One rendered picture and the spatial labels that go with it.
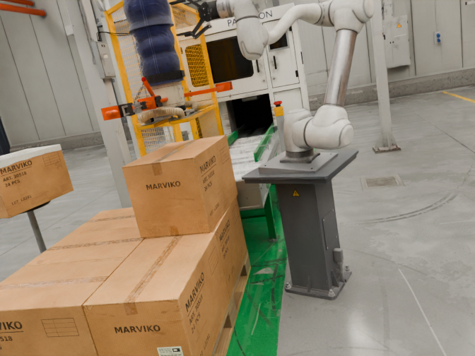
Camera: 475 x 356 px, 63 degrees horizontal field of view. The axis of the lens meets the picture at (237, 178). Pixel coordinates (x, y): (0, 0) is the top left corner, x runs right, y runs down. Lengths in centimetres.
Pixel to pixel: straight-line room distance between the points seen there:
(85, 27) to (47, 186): 133
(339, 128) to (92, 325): 137
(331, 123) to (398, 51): 917
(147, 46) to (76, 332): 137
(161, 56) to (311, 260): 137
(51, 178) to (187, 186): 168
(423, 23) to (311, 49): 280
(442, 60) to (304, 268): 967
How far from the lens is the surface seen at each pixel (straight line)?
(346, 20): 207
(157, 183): 199
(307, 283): 233
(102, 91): 359
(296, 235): 223
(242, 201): 262
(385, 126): 540
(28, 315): 185
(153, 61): 211
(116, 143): 360
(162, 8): 216
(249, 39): 175
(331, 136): 192
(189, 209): 197
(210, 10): 183
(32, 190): 328
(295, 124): 204
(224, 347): 207
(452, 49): 1157
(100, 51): 356
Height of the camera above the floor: 127
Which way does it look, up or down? 14 degrees down
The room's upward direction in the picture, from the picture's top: 11 degrees counter-clockwise
